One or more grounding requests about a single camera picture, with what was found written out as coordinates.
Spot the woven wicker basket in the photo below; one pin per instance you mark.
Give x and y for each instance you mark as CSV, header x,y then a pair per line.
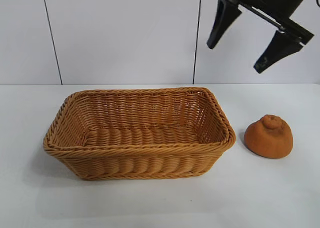
x,y
140,160

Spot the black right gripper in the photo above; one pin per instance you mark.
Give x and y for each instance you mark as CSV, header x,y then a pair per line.
x,y
275,0

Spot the orange-brown bread bun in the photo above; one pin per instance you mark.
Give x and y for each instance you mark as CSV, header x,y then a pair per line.
x,y
265,143

